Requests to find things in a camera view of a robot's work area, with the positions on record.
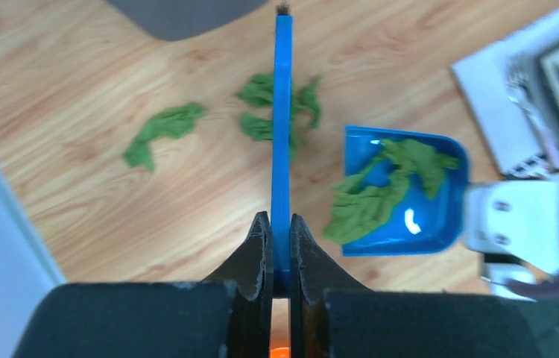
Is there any blue hand brush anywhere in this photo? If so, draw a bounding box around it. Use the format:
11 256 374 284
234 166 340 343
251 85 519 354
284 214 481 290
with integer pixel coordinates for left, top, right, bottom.
271 2 293 298

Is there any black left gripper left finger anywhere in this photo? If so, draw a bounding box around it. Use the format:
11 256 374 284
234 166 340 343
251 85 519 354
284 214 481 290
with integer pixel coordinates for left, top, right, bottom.
14 212 274 357

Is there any silver fork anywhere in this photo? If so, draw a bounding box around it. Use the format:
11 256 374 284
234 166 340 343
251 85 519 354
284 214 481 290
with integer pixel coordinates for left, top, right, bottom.
506 54 559 169

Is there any white patterned placemat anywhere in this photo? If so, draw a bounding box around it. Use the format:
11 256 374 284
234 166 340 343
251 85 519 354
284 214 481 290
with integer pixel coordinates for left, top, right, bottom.
451 9 559 178

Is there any orange bowl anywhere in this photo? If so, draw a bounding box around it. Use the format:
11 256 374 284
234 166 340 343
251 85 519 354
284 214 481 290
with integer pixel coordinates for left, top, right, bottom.
269 347 291 358

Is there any green paper scrap pair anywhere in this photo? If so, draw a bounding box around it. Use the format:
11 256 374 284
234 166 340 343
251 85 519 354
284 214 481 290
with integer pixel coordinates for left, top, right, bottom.
122 102 206 172

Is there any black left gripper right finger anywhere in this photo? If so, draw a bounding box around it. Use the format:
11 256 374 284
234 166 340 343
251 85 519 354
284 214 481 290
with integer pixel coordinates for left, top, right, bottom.
290 215 541 357

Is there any grey mesh waste bin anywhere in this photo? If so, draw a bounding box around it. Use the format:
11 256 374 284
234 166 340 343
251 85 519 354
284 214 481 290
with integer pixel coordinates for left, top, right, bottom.
107 0 267 42

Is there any blue dustpan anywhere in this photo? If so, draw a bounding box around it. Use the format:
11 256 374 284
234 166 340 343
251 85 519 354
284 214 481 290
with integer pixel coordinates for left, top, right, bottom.
323 125 470 257

